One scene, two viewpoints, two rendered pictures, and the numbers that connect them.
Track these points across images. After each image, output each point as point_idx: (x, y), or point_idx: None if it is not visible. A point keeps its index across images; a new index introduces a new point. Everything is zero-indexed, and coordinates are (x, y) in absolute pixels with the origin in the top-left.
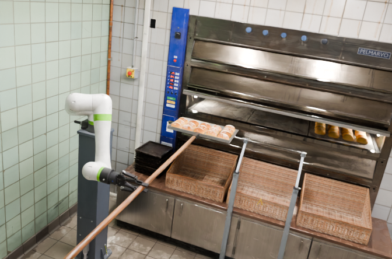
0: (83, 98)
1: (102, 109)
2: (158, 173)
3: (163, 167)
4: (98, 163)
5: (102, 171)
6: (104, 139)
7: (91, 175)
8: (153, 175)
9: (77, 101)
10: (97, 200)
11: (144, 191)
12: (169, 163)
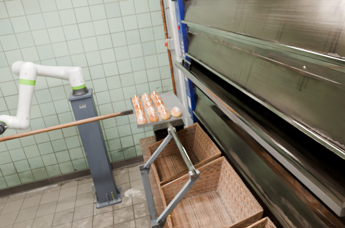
0: (15, 65)
1: (19, 75)
2: (15, 136)
3: (27, 133)
4: (8, 117)
5: None
6: (19, 99)
7: None
8: (5, 136)
9: (13, 68)
10: (85, 152)
11: None
12: (42, 131)
